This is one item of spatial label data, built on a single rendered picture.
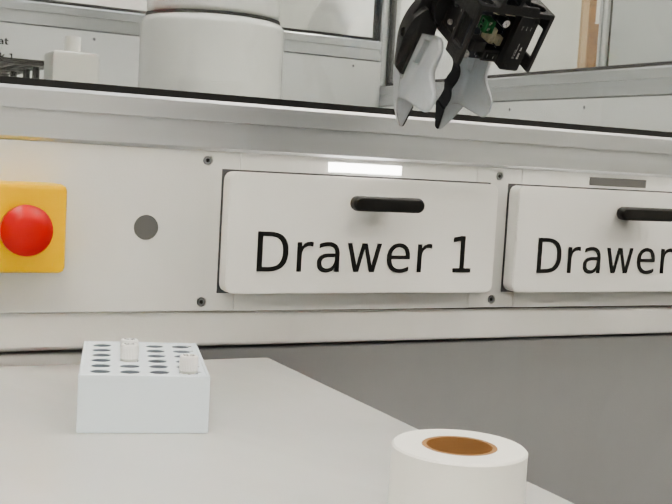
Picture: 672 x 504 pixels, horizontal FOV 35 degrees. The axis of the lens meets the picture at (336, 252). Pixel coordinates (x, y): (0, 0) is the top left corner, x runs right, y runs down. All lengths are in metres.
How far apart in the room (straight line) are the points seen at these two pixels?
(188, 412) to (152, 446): 0.04
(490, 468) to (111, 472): 0.22
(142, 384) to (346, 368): 0.40
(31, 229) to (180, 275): 0.17
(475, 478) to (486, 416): 0.64
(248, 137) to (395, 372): 0.29
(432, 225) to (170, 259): 0.26
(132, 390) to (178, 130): 0.32
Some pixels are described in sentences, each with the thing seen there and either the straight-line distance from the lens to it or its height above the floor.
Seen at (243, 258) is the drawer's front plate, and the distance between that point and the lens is 0.97.
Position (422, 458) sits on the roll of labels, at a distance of 0.54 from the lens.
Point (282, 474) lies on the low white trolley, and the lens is 0.64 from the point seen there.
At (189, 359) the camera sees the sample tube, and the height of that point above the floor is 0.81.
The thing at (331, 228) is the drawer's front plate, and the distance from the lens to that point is 1.01.
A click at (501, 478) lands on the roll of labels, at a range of 0.54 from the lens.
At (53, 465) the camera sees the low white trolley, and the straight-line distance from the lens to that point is 0.65.
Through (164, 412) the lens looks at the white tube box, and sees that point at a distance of 0.71.
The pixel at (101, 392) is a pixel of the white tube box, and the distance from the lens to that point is 0.71.
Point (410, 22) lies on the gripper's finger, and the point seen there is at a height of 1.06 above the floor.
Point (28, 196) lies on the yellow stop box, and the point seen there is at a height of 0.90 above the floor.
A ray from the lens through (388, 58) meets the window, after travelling 1.07.
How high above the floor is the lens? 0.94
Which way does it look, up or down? 5 degrees down
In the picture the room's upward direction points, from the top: 3 degrees clockwise
